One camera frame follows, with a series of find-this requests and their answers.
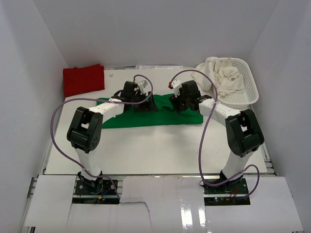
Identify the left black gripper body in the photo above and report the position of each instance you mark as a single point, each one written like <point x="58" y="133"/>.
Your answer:
<point x="139" y="103"/>

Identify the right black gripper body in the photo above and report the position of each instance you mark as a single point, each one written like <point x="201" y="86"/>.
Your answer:
<point x="181" y="103"/>

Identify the green t shirt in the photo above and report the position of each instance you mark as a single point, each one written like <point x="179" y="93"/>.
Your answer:
<point x="165" y="115"/>

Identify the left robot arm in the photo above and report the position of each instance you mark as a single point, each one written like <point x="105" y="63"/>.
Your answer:
<point x="84" y="132"/>

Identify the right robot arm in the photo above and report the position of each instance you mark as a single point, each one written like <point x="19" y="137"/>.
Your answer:
<point x="243" y="132"/>

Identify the paper label strip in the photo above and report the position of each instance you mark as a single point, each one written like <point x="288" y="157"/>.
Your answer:
<point x="158" y="67"/>

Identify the cream white t shirt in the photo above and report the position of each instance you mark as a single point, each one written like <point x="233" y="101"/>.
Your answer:
<point x="223" y="74"/>

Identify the white perforated plastic basket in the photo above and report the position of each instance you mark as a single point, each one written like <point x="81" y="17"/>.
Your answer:
<point x="250" y="94"/>

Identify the folded red t shirt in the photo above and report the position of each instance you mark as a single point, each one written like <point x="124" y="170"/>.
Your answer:
<point x="83" y="80"/>

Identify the white paper front cover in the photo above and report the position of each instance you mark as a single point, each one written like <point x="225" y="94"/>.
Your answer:
<point x="162" y="205"/>

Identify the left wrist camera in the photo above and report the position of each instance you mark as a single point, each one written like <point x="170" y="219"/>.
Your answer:
<point x="140" y="86"/>

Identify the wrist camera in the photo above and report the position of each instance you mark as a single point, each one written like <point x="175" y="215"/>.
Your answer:
<point x="175" y="85"/>
<point x="140" y="86"/>

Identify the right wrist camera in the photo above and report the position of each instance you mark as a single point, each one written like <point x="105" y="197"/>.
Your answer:
<point x="175" y="85"/>

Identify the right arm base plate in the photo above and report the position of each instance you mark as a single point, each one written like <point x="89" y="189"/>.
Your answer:
<point x="226" y="195"/>

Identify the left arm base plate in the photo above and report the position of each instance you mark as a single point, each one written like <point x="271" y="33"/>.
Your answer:
<point x="104" y="193"/>

